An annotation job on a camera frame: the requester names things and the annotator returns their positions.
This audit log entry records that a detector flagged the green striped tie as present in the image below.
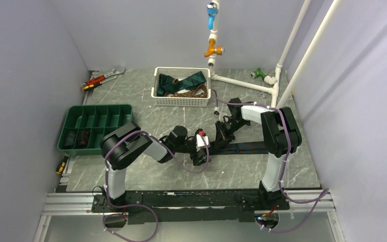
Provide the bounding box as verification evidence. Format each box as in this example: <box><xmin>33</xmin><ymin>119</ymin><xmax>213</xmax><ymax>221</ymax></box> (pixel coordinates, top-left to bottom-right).
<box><xmin>156</xmin><ymin>72</ymin><xmax>207</xmax><ymax>97</ymax></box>

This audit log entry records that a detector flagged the purple cable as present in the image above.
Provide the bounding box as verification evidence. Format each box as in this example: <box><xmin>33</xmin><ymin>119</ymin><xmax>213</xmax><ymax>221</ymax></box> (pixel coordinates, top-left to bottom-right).
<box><xmin>102</xmin><ymin>130</ymin><xmax>212</xmax><ymax>242</ymax></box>
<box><xmin>212</xmin><ymin>89</ymin><xmax>330</xmax><ymax>233</ymax></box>

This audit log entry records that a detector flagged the white pvc pipe frame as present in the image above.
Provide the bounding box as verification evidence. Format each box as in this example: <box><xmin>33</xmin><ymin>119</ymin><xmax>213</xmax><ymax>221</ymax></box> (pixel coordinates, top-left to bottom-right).
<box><xmin>207</xmin><ymin>0</ymin><xmax>343</xmax><ymax>108</ymax></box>

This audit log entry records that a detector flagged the yellow black screwdriver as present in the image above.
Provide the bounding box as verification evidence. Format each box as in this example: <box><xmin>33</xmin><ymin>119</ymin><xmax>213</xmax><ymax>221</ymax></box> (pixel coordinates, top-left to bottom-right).
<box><xmin>55</xmin><ymin>155</ymin><xmax>70</xmax><ymax>174</ymax></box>

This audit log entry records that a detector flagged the dark rolled tie in tray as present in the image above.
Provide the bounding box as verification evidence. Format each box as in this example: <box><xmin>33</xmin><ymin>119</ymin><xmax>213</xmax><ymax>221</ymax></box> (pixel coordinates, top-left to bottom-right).
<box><xmin>62</xmin><ymin>130</ymin><xmax>77</xmax><ymax>149</ymax></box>

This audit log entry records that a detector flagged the blue valve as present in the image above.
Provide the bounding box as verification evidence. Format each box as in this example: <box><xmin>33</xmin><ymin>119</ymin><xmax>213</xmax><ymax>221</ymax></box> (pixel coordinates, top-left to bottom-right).
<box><xmin>207</xmin><ymin>2</ymin><xmax>218</xmax><ymax>30</ymax></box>

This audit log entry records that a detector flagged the red handled adjustable wrench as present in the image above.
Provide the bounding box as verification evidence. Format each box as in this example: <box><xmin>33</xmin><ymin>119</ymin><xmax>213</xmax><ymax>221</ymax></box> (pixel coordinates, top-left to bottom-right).
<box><xmin>81</xmin><ymin>68</ymin><xmax>126</xmax><ymax>92</ymax></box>

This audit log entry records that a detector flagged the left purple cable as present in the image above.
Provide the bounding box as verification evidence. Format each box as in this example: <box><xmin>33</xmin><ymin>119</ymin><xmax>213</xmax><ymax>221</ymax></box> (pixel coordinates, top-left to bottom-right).
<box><xmin>102</xmin><ymin>130</ymin><xmax>212</xmax><ymax>242</ymax></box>

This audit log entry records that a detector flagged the green compartment tray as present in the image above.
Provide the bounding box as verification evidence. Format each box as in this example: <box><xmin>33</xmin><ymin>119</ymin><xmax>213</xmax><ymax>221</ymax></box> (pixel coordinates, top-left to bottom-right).
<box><xmin>57</xmin><ymin>104</ymin><xmax>134</xmax><ymax>156</ymax></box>

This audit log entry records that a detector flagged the aluminium rail frame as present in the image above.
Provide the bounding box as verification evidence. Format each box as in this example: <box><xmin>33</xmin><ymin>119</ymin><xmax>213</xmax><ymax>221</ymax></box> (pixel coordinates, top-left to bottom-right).
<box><xmin>42</xmin><ymin>70</ymin><xmax>344</xmax><ymax>241</ymax></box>

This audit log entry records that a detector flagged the white plastic basket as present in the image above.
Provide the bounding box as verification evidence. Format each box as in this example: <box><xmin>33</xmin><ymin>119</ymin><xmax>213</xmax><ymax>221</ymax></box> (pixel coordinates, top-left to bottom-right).
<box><xmin>151</xmin><ymin>67</ymin><xmax>211</xmax><ymax>107</ymax></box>

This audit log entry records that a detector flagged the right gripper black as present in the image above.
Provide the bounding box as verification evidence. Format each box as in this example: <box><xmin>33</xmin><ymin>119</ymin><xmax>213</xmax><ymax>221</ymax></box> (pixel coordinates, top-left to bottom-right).
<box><xmin>214</xmin><ymin>118</ymin><xmax>249</xmax><ymax>151</ymax></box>

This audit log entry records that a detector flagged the navy brown striped tie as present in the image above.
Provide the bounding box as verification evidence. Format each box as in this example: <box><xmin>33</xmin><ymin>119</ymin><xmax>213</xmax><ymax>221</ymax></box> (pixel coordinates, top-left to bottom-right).
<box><xmin>209</xmin><ymin>141</ymin><xmax>268</xmax><ymax>156</ymax></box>

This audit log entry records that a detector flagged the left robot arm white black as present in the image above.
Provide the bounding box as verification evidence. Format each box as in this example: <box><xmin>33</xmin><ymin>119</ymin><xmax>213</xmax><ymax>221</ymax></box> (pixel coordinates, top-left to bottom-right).
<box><xmin>100</xmin><ymin>122</ymin><xmax>212</xmax><ymax>212</ymax></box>

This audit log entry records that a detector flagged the maroon rolled tie in tray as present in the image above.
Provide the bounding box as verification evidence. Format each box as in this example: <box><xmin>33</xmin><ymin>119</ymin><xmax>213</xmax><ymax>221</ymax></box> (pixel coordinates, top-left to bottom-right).
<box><xmin>75</xmin><ymin>129</ymin><xmax>91</xmax><ymax>149</ymax></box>

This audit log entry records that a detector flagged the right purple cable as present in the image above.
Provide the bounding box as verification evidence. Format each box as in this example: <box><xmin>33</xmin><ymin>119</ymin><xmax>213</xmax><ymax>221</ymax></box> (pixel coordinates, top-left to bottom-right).
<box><xmin>212</xmin><ymin>89</ymin><xmax>330</xmax><ymax>233</ymax></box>

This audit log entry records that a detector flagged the orange valve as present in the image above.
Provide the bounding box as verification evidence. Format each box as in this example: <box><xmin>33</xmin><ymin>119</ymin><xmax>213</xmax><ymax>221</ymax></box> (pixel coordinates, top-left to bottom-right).
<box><xmin>204</xmin><ymin>38</ymin><xmax>224</xmax><ymax>57</ymax></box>

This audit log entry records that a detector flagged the green valve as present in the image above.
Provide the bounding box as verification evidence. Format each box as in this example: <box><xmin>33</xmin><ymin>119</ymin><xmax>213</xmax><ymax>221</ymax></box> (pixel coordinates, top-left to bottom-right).
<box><xmin>250</xmin><ymin>68</ymin><xmax>268</xmax><ymax>80</ymax></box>

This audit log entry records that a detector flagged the brown patterned tie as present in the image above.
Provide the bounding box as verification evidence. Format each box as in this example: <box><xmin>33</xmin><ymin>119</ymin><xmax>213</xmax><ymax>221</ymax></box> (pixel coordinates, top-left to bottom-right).
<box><xmin>165</xmin><ymin>84</ymin><xmax>208</xmax><ymax>98</ymax></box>

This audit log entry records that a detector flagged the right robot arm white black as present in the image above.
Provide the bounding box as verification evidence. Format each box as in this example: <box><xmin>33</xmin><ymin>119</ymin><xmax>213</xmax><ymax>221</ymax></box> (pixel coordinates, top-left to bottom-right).
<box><xmin>216</xmin><ymin>98</ymin><xmax>302</xmax><ymax>209</ymax></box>

